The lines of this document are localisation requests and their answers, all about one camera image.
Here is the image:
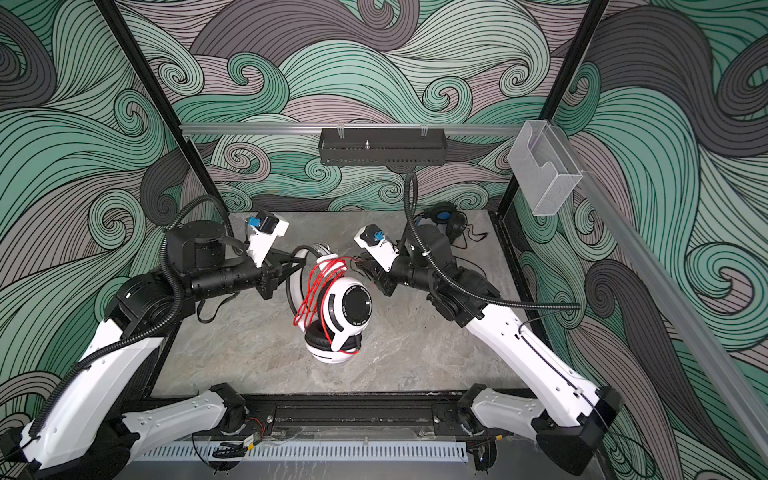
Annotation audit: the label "red headphone cable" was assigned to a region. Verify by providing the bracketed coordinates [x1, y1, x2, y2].
[292, 254, 361, 356]

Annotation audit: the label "white black headphones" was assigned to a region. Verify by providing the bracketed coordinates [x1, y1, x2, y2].
[286, 244, 373, 365]

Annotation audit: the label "black blue headphones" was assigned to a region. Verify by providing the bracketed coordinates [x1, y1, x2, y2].
[421, 202, 468, 244]

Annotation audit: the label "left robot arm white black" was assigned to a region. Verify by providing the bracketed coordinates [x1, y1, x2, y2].
[1, 210, 300, 479]

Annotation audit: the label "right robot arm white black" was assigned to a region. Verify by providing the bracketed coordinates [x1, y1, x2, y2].
[355, 173, 623, 475]

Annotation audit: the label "black perforated metal tray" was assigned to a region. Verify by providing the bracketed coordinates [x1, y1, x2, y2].
[318, 129, 448, 171]

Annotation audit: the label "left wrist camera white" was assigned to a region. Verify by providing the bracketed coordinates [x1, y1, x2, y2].
[246, 210, 289, 268]

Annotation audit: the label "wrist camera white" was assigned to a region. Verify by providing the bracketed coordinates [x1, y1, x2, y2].
[246, 210, 289, 268]
[354, 224, 399, 272]

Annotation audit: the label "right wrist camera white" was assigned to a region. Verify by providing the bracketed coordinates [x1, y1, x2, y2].
[354, 224, 399, 272]

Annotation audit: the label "aluminium rail back wall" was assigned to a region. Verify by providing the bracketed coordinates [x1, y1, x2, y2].
[179, 122, 522, 137]

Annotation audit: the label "aluminium rail wall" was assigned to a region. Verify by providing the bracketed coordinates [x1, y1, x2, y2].
[544, 121, 767, 460]
[179, 122, 522, 137]

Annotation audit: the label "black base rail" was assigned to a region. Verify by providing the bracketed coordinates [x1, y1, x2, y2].
[149, 392, 595, 439]

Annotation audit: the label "white slotted cable duct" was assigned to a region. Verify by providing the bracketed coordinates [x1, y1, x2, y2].
[138, 440, 469, 463]

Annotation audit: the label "clear plastic wall bin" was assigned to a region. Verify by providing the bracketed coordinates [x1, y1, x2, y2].
[507, 120, 583, 216]

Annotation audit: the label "aluminium rail right wall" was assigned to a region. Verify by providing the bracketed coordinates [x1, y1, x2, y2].
[544, 121, 767, 460]

